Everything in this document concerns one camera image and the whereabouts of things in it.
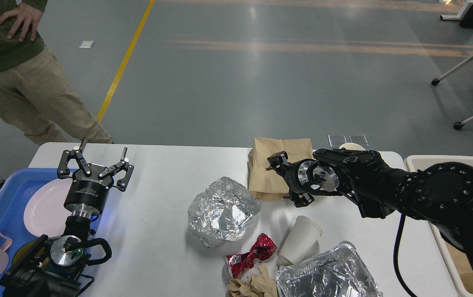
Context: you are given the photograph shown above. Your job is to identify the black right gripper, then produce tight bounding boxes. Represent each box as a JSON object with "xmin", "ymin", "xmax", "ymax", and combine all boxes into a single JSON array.
[{"xmin": 266, "ymin": 151, "xmax": 315, "ymax": 207}]

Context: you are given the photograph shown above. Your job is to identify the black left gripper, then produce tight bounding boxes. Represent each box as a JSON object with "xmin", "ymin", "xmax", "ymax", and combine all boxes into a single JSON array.
[{"xmin": 57, "ymin": 137, "xmax": 135, "ymax": 217}]

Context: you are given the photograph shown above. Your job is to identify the brown paper bag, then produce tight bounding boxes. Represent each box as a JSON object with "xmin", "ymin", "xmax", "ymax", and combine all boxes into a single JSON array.
[
  {"xmin": 445, "ymin": 242, "xmax": 473, "ymax": 294},
  {"xmin": 247, "ymin": 137, "xmax": 313, "ymax": 202}
]

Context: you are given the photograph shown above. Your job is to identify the pink plate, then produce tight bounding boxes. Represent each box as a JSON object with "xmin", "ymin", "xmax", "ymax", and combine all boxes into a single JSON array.
[{"xmin": 24, "ymin": 179, "xmax": 73, "ymax": 238}]

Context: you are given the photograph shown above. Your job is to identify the dark teal mug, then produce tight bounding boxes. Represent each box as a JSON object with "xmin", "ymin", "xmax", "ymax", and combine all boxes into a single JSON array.
[{"xmin": 11, "ymin": 240, "xmax": 50, "ymax": 269}]

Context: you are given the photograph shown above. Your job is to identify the aluminium foil tray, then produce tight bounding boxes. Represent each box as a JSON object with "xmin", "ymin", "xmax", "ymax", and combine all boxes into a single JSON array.
[{"xmin": 275, "ymin": 241, "xmax": 383, "ymax": 297}]

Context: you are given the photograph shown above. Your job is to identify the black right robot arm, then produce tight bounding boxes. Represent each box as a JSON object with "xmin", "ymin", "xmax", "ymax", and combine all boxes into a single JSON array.
[{"xmin": 268, "ymin": 148, "xmax": 473, "ymax": 296}]

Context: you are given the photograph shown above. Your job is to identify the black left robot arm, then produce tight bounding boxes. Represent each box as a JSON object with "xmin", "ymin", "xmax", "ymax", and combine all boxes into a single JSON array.
[{"xmin": 0, "ymin": 138, "xmax": 134, "ymax": 297}]

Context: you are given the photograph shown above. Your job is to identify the floor outlet plates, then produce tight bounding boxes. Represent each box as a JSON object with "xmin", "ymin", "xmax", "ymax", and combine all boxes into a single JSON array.
[{"xmin": 327, "ymin": 134, "xmax": 370, "ymax": 150}]

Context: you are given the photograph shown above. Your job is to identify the white paper cup lying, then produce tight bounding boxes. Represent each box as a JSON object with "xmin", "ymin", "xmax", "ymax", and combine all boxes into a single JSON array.
[{"xmin": 277, "ymin": 215, "xmax": 323, "ymax": 266}]

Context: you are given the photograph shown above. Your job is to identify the white paper cup upright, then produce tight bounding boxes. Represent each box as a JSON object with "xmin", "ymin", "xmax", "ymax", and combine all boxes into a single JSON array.
[{"xmin": 339, "ymin": 142, "xmax": 366, "ymax": 151}]

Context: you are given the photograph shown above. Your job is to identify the crushed red can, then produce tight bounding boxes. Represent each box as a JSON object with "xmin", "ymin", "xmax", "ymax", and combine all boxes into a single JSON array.
[{"xmin": 225, "ymin": 233, "xmax": 278, "ymax": 278}]

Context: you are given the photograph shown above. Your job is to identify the crumpled aluminium foil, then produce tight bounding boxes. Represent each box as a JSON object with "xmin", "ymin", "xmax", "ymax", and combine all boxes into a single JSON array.
[{"xmin": 188, "ymin": 177, "xmax": 263, "ymax": 248}]

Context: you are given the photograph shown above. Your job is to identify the crumpled brown paper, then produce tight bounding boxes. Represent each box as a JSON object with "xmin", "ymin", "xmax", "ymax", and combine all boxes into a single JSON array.
[{"xmin": 227, "ymin": 264, "xmax": 278, "ymax": 297}]

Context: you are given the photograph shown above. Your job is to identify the person in khaki trousers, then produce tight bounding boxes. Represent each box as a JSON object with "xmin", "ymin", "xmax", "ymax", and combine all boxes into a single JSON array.
[{"xmin": 0, "ymin": 0, "xmax": 113, "ymax": 145}]

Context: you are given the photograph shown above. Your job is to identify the beige plastic bin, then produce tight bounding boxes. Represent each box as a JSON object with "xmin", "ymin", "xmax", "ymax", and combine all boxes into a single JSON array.
[{"xmin": 405, "ymin": 155, "xmax": 473, "ymax": 297}]

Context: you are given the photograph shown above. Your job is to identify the white desk leg far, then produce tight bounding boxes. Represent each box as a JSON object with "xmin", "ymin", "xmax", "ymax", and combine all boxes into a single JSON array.
[{"xmin": 439, "ymin": 0, "xmax": 473, "ymax": 28}]

